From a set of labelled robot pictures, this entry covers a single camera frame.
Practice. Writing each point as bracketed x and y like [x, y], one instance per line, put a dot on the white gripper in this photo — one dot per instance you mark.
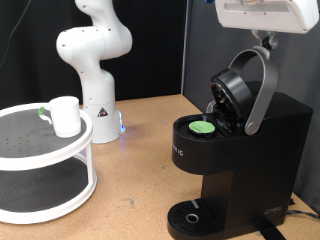
[266, 18]

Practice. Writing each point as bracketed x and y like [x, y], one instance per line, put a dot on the green-lid coffee pod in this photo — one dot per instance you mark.
[201, 127]

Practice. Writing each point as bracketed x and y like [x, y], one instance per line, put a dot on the black Keurig coffee machine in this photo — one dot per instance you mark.
[253, 160]

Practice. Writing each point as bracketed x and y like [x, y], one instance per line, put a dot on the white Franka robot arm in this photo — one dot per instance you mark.
[98, 86]

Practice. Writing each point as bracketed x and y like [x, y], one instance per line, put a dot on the black tape strip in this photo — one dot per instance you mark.
[270, 232]

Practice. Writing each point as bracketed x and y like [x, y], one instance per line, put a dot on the white two-tier turntable shelf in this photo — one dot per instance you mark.
[43, 163]

